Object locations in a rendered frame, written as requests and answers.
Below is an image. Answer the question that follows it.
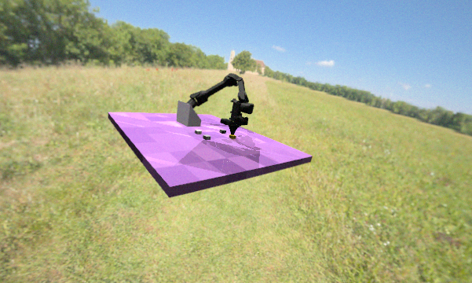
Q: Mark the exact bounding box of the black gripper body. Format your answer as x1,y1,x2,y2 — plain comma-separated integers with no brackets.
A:
220,110,242,125

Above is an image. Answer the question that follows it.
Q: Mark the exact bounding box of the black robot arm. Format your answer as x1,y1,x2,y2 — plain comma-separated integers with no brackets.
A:
187,73,254,126

